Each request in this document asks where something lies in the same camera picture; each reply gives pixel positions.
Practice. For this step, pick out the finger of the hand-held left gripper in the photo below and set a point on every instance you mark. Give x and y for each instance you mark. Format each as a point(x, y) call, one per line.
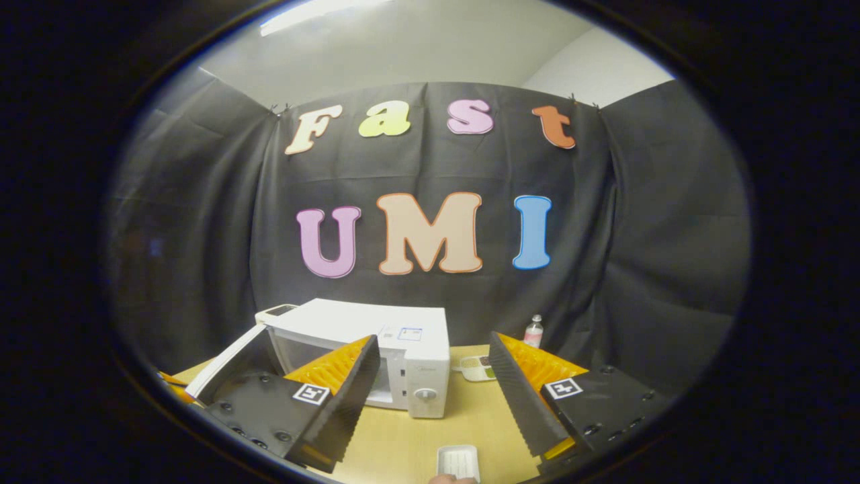
point(180, 393)

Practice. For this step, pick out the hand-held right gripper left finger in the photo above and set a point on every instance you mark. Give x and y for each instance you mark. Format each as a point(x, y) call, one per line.
point(353, 403)

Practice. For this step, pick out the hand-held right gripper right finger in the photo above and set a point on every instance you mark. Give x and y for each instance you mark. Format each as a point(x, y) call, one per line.
point(521, 403)

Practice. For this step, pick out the white microwave oven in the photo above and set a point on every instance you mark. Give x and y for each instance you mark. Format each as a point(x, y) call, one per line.
point(376, 319)

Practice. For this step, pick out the white divided dish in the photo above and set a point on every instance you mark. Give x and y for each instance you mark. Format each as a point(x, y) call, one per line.
point(476, 368)

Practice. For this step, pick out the clear bottle with pink label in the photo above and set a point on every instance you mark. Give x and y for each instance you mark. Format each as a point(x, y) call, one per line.
point(533, 334)

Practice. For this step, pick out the white ribbed plastic tray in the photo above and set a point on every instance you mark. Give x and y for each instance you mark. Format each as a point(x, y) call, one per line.
point(458, 460)

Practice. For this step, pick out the black backdrop cloth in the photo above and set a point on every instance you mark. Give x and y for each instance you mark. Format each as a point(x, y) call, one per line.
point(638, 235)

